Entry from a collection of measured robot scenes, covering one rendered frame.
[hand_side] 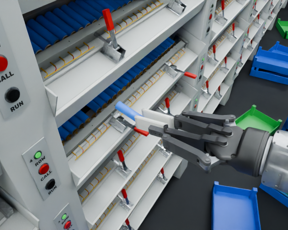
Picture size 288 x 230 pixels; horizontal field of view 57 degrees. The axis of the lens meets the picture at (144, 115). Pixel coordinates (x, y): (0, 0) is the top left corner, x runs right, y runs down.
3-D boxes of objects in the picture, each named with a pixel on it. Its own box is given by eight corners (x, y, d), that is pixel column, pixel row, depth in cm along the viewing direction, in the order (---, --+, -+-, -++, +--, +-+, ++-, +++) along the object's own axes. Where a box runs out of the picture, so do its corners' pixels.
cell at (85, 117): (68, 103, 63) (89, 120, 62) (62, 107, 62) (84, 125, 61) (69, 99, 61) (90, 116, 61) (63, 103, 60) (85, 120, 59)
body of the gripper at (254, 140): (276, 121, 42) (218, 107, 46) (262, 157, 37) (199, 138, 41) (269, 154, 46) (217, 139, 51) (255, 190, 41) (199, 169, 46)
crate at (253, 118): (250, 113, 178) (253, 104, 172) (278, 129, 166) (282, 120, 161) (221, 134, 164) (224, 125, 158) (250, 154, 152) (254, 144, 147)
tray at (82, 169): (192, 64, 94) (205, 44, 87) (73, 195, 56) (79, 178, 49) (147, 32, 96) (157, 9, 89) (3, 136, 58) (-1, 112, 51)
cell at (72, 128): (55, 113, 60) (77, 131, 59) (49, 118, 59) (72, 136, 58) (56, 108, 59) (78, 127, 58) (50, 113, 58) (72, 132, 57)
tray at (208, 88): (232, 66, 163) (245, 49, 153) (190, 125, 125) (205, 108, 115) (205, 47, 166) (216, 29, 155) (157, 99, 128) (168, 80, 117)
